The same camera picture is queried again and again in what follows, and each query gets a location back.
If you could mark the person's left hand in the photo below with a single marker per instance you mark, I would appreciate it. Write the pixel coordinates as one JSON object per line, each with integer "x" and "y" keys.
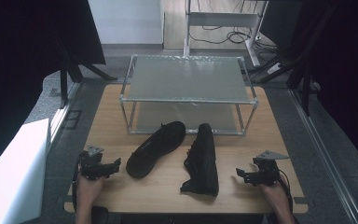
{"x": 88, "y": 189}

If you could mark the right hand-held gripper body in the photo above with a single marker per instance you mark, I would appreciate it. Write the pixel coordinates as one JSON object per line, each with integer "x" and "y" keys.
{"x": 268, "y": 171}

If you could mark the black curtain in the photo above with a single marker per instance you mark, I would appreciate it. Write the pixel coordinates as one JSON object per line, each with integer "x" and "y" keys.
{"x": 18, "y": 62}
{"x": 348, "y": 77}

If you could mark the black stand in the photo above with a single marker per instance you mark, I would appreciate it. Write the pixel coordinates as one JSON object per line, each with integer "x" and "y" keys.
{"x": 64, "y": 84}
{"x": 306, "y": 90}

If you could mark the floor socket cover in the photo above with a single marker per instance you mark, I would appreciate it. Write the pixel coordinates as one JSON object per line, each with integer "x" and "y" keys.
{"x": 72, "y": 119}

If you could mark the white box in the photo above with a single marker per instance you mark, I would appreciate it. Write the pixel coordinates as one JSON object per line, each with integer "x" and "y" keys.
{"x": 15, "y": 174}

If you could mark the black sneaker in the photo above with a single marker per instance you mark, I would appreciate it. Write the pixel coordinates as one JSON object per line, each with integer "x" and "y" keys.
{"x": 202, "y": 161}
{"x": 155, "y": 149}

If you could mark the white desk frame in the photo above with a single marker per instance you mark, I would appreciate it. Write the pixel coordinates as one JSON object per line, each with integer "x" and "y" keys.
{"x": 222, "y": 19}

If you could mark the metal two-tier shoe rack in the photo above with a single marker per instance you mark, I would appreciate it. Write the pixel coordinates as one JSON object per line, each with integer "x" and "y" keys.
{"x": 188, "y": 81}

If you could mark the person's right hand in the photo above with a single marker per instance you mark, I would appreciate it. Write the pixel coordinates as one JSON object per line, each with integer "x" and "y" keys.
{"x": 272, "y": 194}

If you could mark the white power strip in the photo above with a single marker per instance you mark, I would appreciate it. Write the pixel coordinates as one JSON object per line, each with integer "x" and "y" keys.
{"x": 274, "y": 67}

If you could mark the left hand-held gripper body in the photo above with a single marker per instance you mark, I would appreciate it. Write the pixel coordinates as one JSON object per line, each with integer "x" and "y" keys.
{"x": 90, "y": 165}

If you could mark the metal floor rail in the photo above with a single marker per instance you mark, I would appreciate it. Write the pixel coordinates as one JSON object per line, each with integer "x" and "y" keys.
{"x": 326, "y": 155}
{"x": 62, "y": 115}

